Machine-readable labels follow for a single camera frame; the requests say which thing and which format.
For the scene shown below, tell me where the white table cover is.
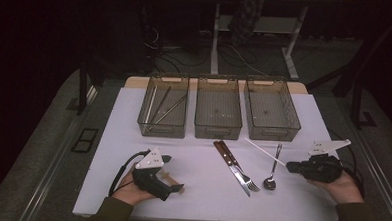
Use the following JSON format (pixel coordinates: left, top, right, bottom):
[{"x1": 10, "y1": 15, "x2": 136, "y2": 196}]
[{"x1": 71, "y1": 83, "x2": 353, "y2": 221}]

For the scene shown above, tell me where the person's right hand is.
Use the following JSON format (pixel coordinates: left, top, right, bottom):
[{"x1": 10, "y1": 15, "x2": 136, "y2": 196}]
[{"x1": 306, "y1": 168, "x2": 366, "y2": 206}]

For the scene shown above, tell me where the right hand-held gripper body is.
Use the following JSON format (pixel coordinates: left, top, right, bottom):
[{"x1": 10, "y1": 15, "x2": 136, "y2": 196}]
[{"x1": 297, "y1": 137, "x2": 352, "y2": 185}]

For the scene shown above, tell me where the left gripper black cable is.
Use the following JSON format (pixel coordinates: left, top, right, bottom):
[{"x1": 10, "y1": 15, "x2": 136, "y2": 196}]
[{"x1": 108, "y1": 148, "x2": 150, "y2": 199}]

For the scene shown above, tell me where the dark hanging cloth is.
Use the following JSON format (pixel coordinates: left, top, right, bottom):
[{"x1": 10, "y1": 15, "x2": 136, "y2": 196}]
[{"x1": 226, "y1": 0, "x2": 267, "y2": 46}]

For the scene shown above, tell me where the metal floor rail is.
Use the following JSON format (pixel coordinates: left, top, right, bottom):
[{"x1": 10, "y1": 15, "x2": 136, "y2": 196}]
[
  {"x1": 350, "y1": 126, "x2": 392, "y2": 221},
  {"x1": 18, "y1": 82, "x2": 99, "y2": 221}
]

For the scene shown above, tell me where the wooden-handled fork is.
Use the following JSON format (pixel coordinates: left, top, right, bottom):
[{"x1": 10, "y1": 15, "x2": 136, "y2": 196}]
[{"x1": 217, "y1": 140, "x2": 264, "y2": 193}]

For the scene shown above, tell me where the metal spoon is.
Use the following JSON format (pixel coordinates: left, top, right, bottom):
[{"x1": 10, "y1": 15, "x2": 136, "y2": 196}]
[{"x1": 263, "y1": 143, "x2": 283, "y2": 191}]

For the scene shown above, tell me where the transparent brown plastic bin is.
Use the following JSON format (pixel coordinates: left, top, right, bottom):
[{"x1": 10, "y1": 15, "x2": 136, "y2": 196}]
[
  {"x1": 242, "y1": 76, "x2": 303, "y2": 143},
  {"x1": 136, "y1": 72, "x2": 191, "y2": 139},
  {"x1": 193, "y1": 74, "x2": 246, "y2": 142}
]

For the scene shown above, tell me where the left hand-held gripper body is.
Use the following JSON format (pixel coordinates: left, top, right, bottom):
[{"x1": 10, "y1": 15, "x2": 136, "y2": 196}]
[{"x1": 131, "y1": 146, "x2": 175, "y2": 203}]

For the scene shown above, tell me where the metal chopstick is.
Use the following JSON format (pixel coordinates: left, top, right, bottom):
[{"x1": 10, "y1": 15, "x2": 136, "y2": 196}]
[
  {"x1": 148, "y1": 86, "x2": 172, "y2": 125},
  {"x1": 154, "y1": 92, "x2": 189, "y2": 126}
]

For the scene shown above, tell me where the tangle of floor cables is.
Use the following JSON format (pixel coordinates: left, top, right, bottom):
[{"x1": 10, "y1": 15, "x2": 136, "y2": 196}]
[{"x1": 142, "y1": 24, "x2": 272, "y2": 78}]

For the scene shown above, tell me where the black metal stand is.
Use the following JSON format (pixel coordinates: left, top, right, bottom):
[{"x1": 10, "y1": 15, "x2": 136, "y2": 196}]
[
  {"x1": 76, "y1": 56, "x2": 107, "y2": 117},
  {"x1": 304, "y1": 8, "x2": 392, "y2": 132}
]

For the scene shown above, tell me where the person's left hand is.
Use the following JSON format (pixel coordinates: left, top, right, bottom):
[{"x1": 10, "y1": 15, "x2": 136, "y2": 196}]
[{"x1": 111, "y1": 166, "x2": 157, "y2": 207}]

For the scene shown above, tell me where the white metal table frame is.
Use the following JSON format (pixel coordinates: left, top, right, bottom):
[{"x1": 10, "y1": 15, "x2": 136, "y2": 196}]
[{"x1": 199, "y1": 0, "x2": 358, "y2": 83}]

